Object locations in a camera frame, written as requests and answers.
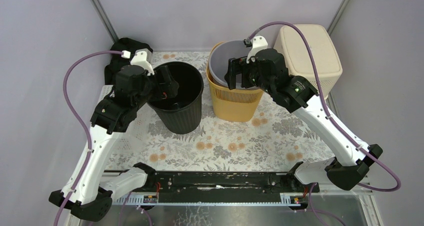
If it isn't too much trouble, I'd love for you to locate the white perforated basket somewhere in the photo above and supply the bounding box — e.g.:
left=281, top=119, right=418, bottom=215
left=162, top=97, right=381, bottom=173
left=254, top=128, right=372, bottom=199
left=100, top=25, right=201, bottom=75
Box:
left=114, top=104, right=156, bottom=154

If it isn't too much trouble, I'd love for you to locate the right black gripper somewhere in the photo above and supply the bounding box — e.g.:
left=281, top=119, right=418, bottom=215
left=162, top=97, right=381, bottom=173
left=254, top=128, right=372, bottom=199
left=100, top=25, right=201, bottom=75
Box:
left=224, top=56, right=274, bottom=95

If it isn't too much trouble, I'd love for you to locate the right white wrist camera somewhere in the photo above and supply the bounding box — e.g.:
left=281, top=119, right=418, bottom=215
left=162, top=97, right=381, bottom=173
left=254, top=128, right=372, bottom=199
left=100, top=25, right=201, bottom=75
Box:
left=243, top=36, right=268, bottom=64

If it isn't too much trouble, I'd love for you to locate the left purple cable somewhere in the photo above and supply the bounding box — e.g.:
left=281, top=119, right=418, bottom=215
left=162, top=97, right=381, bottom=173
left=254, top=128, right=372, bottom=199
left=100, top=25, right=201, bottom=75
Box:
left=52, top=50, right=147, bottom=226

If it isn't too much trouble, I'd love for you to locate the grey bucket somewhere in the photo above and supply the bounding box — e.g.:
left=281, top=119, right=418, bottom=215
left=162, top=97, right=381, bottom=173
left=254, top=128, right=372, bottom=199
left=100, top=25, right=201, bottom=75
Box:
left=208, top=40, right=250, bottom=88

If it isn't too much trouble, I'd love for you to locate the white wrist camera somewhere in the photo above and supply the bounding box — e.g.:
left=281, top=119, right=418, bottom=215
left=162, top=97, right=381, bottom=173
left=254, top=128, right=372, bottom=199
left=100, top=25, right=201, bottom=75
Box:
left=121, top=49, right=155, bottom=76
left=243, top=36, right=268, bottom=64

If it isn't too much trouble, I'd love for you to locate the cream large container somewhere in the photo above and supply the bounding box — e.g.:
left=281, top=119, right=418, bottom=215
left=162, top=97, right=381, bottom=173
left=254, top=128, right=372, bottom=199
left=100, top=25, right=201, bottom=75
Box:
left=273, top=24, right=343, bottom=99

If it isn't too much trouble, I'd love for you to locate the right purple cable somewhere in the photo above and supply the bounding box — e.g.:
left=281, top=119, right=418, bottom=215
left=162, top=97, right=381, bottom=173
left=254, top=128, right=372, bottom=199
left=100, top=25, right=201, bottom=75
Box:
left=244, top=21, right=402, bottom=226

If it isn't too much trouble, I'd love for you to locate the black crumpled cloth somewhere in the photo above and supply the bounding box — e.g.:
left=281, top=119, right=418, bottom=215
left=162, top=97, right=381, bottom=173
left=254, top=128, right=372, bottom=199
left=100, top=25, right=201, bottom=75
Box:
left=104, top=38, right=154, bottom=85

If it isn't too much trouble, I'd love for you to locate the black round bucket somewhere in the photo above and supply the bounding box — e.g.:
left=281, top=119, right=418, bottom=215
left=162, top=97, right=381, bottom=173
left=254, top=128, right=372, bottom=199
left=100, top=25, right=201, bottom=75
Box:
left=148, top=61, right=204, bottom=134

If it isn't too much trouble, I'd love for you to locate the aluminium frame rail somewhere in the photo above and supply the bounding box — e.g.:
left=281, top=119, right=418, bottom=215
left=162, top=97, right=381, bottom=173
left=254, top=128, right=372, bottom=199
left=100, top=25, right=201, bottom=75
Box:
left=64, top=172, right=385, bottom=226

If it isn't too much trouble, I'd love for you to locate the floral patterned table mat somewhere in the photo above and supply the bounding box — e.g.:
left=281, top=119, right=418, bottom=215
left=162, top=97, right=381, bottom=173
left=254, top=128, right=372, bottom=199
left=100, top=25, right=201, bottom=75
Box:
left=99, top=51, right=347, bottom=173

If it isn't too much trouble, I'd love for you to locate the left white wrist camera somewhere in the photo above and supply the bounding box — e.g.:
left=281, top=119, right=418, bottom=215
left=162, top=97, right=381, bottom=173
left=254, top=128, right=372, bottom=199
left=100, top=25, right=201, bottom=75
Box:
left=121, top=49, right=155, bottom=76

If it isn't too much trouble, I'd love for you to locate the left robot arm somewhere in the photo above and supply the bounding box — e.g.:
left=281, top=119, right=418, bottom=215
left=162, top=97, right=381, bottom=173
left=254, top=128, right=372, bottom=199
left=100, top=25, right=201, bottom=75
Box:
left=49, top=66, right=179, bottom=222

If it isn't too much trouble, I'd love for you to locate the purple cable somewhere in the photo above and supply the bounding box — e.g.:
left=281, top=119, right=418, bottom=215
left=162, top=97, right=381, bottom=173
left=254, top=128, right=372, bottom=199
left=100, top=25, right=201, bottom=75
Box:
left=52, top=50, right=147, bottom=226
left=244, top=21, right=402, bottom=226

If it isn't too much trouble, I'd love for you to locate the yellow plastic waste basket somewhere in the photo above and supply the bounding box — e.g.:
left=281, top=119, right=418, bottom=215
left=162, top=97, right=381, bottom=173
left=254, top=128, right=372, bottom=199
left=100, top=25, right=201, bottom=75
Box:
left=206, top=42, right=263, bottom=122

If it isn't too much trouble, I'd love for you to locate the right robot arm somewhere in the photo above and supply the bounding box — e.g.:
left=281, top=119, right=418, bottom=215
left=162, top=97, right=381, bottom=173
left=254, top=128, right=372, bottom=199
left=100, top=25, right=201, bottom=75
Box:
left=224, top=49, right=373, bottom=192

